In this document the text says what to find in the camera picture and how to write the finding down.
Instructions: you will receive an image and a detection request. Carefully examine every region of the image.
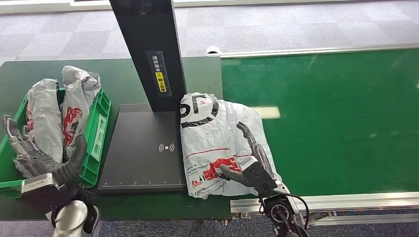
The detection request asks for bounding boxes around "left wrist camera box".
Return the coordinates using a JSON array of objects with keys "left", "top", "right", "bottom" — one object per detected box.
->
[{"left": 20, "top": 173, "right": 80, "bottom": 214}]

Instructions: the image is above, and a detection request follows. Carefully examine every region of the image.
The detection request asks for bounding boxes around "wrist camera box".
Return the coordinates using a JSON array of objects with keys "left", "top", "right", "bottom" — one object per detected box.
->
[
  {"left": 240, "top": 156, "right": 279, "bottom": 199},
  {"left": 20, "top": 173, "right": 80, "bottom": 214}
]

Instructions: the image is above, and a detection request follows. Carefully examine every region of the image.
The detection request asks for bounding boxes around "grey poly bag red line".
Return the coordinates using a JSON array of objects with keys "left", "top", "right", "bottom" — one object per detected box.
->
[{"left": 14, "top": 78, "right": 64, "bottom": 179}]

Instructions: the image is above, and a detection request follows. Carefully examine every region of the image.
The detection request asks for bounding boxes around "green plastic crate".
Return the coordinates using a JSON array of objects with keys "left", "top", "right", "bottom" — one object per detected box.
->
[{"left": 0, "top": 87, "right": 112, "bottom": 199}]

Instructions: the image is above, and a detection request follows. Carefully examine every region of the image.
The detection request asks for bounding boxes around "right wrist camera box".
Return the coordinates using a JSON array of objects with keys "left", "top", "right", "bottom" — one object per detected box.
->
[{"left": 240, "top": 156, "right": 279, "bottom": 199}]

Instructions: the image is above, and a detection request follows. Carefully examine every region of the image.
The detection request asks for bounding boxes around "dark green table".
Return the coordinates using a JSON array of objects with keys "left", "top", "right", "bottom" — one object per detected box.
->
[{"left": 0, "top": 57, "right": 232, "bottom": 222}]

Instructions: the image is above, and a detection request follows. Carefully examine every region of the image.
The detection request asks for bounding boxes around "grey poly bag red print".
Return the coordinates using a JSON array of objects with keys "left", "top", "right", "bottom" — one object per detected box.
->
[{"left": 60, "top": 66, "right": 102, "bottom": 161}]

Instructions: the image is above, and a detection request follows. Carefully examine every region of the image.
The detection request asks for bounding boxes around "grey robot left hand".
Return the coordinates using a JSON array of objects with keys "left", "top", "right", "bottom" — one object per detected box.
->
[{"left": 2, "top": 115, "right": 88, "bottom": 186}]

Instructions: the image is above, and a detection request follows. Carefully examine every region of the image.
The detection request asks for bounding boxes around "wide aluminium conveyor rail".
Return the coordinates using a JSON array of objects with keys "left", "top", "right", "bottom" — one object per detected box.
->
[{"left": 229, "top": 191, "right": 419, "bottom": 227}]

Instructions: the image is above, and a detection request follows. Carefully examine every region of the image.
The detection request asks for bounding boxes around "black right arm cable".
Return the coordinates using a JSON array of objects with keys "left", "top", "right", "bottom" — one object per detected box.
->
[{"left": 274, "top": 191, "right": 310, "bottom": 230}]

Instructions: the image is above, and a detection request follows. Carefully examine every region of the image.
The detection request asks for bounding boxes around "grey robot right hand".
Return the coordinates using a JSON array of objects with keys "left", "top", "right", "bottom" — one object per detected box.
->
[{"left": 219, "top": 121, "right": 276, "bottom": 188}]

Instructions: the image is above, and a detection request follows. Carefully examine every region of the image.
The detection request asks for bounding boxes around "black scanner column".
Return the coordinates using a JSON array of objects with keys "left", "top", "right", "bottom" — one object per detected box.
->
[{"left": 108, "top": 0, "right": 188, "bottom": 113}]

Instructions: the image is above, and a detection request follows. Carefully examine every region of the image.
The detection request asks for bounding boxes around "thin aluminium conveyor rail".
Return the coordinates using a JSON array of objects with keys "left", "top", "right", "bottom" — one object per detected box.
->
[{"left": 206, "top": 42, "right": 419, "bottom": 59}]

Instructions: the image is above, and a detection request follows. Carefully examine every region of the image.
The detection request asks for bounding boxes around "white poly mailer black print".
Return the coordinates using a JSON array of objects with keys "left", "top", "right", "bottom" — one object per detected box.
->
[{"left": 179, "top": 92, "right": 283, "bottom": 200}]

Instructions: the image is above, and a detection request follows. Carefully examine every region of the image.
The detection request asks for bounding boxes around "green conveyor belt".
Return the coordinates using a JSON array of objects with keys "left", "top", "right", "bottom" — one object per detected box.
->
[{"left": 221, "top": 48, "right": 419, "bottom": 198}]

